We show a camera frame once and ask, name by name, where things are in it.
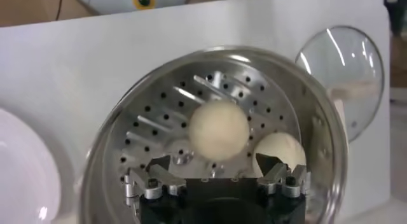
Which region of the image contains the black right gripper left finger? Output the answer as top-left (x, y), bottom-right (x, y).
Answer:
top-left (123, 155), bottom-right (188, 213)

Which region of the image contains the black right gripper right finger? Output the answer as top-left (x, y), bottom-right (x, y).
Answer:
top-left (255, 152), bottom-right (312, 199)

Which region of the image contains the white steamed baozi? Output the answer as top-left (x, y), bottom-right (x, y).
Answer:
top-left (252, 132), bottom-right (308, 178)
top-left (188, 99), bottom-right (251, 162)

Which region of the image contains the glass lid cream handle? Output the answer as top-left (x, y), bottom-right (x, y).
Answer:
top-left (294, 25), bottom-right (385, 143)

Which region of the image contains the perforated steel steamer basket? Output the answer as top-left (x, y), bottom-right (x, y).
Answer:
top-left (79, 46), bottom-right (349, 224)

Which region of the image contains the large white plate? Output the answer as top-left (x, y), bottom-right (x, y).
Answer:
top-left (0, 108), bottom-right (63, 224)

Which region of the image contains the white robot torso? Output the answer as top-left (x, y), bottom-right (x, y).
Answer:
top-left (68, 0), bottom-right (195, 15)

